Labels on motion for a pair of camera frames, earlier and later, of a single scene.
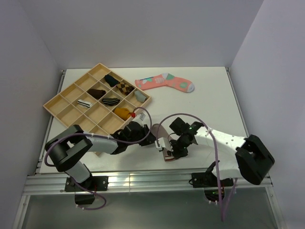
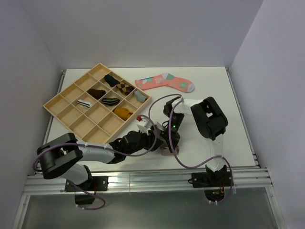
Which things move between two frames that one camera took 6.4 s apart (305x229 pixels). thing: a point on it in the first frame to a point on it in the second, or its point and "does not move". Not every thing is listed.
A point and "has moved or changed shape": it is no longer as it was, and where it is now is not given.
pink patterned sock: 164,79 does not move
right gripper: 176,153 to 165,134
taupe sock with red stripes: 162,133 has moved or changed shape
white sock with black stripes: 85,103 does not move
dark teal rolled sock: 112,81 does not move
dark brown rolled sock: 96,93 does not move
